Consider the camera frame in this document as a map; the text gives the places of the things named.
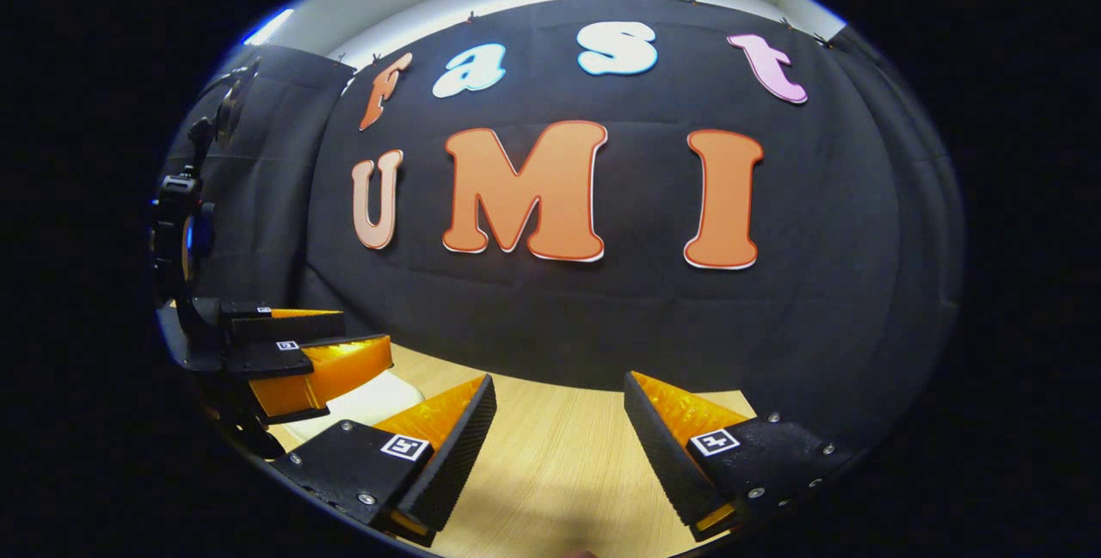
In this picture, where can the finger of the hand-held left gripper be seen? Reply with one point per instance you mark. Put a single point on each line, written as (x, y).
(275, 364)
(275, 326)

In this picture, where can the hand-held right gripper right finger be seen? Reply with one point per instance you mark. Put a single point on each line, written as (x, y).
(662, 446)

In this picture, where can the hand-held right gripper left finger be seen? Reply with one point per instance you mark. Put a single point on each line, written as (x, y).
(456, 450)

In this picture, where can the pale yellow suitcase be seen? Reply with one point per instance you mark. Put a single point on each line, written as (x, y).
(378, 399)

